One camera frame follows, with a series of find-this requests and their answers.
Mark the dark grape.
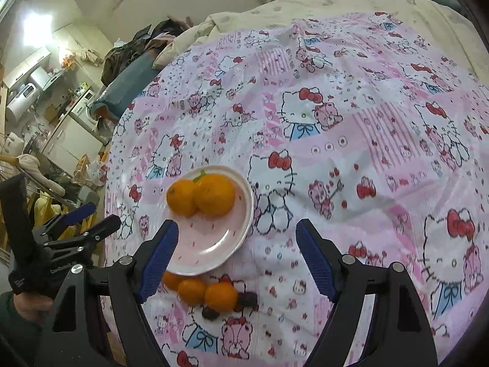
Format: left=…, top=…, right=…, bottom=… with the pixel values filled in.
left=237, top=291, right=258, bottom=309

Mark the cream duvet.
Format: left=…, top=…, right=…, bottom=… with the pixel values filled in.
left=153, top=0, right=474, bottom=69

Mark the person's left forearm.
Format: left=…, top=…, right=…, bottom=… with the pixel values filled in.
left=0, top=291, right=42, bottom=367

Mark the white wall cabinet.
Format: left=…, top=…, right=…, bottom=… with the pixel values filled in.
left=3, top=46, right=52, bottom=89

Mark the small orange mandarin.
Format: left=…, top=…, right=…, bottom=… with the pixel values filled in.
left=204, top=282, right=238, bottom=313
left=178, top=278, right=209, bottom=306
left=162, top=271, right=184, bottom=291

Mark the white counter cabinet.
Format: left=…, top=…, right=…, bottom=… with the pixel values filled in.
left=41, top=115, right=105, bottom=169

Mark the large orange mandarin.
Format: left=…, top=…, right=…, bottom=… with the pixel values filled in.
left=193, top=174, right=236, bottom=217

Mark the heap of mixed clothes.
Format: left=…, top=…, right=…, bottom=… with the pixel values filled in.
left=101, top=18, right=192, bottom=85

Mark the teal cloth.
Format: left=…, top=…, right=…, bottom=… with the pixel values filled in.
left=94, top=51, right=165, bottom=120

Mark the person's left hand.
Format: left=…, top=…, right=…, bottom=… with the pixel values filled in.
left=13, top=294, right=54, bottom=322

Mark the white water heater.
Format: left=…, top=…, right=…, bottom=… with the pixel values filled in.
left=6, top=82, right=38, bottom=131

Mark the white plate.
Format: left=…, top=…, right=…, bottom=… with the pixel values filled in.
left=164, top=165, right=255, bottom=276

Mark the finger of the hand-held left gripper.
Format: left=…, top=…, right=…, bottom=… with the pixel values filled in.
left=46, top=214, right=122, bottom=253
left=32, top=202, right=97, bottom=238

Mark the white washing machine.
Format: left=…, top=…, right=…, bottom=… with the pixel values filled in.
left=69, top=86, right=101, bottom=138

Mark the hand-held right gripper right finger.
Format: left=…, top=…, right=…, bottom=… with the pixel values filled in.
left=295, top=218, right=438, bottom=367

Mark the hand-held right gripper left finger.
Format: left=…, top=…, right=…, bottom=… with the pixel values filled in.
left=36, top=220, right=180, bottom=367

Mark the yellow wooden frame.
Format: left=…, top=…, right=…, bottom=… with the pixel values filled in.
left=26, top=191, right=89, bottom=239

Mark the pink cartoon cat printed blanket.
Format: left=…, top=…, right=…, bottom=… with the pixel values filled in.
left=103, top=11, right=489, bottom=367

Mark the white plastic bag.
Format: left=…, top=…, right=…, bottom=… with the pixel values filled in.
left=87, top=157, right=110, bottom=185

